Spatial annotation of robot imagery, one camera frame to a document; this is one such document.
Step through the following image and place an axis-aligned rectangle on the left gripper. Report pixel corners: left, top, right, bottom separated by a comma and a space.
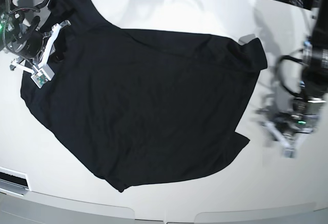
266, 106, 308, 137

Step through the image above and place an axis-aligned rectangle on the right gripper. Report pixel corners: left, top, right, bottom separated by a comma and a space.
7, 20, 71, 64

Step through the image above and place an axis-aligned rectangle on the black t-shirt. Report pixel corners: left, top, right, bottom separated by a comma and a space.
20, 0, 268, 192

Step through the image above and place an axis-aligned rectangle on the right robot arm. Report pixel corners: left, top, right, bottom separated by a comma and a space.
1, 0, 71, 68

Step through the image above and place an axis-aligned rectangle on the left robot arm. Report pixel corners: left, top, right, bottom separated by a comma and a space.
266, 0, 327, 139

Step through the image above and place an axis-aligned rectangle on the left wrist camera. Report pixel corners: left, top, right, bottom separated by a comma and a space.
280, 141, 299, 158

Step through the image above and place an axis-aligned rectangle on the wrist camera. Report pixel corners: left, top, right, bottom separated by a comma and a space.
31, 64, 55, 89
280, 141, 299, 158

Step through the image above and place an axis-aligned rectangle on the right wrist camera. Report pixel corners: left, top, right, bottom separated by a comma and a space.
31, 64, 55, 89

